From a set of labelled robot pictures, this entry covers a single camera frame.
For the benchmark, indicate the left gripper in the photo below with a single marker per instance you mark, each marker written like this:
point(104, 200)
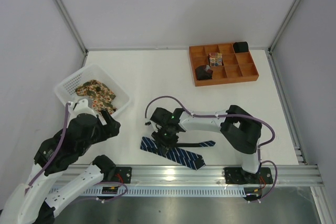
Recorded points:
point(109, 123)

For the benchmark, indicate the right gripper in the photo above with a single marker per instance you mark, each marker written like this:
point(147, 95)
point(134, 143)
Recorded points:
point(165, 142)

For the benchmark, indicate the navy striped tie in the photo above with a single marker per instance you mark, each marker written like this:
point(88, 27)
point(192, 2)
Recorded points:
point(178, 154)

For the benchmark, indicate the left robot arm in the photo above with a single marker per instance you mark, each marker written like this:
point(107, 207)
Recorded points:
point(32, 202)

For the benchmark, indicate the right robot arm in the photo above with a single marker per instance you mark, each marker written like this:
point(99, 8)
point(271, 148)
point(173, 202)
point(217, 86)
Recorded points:
point(236, 125)

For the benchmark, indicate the floral patterned tie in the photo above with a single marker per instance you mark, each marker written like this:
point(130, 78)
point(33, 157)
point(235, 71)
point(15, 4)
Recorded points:
point(100, 95)

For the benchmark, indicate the white plastic basket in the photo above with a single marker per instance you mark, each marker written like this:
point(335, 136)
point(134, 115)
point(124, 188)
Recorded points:
point(65, 91)

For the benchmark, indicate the dark maroon rolled tie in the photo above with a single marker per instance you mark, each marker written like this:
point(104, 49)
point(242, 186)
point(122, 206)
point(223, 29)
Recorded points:
point(204, 72)

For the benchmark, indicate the colourful rolled tie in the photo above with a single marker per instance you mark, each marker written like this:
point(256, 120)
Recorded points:
point(215, 59)

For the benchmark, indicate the wooden compartment tray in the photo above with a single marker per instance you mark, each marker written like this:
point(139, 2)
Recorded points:
point(236, 68)

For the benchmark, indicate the black rolled tie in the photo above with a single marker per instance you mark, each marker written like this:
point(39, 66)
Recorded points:
point(240, 47)

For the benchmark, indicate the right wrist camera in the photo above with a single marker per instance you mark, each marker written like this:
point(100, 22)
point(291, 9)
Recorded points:
point(159, 118)

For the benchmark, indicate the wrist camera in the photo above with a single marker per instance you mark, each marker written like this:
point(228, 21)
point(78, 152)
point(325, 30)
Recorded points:
point(159, 118)
point(83, 105)

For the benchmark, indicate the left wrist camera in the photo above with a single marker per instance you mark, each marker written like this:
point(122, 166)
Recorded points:
point(83, 105)

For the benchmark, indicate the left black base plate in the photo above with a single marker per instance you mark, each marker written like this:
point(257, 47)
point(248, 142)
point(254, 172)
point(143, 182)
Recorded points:
point(119, 174)

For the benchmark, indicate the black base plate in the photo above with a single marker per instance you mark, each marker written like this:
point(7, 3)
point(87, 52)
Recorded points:
point(237, 176)
point(119, 174)

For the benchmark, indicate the white slotted cable duct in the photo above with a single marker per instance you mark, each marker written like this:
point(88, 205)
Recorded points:
point(151, 191)

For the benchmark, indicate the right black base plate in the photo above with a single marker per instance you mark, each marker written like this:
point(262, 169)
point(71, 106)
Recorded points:
point(237, 176)

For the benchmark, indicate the aluminium mounting rail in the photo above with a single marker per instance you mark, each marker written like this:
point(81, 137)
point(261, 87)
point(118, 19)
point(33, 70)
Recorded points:
point(169, 175)

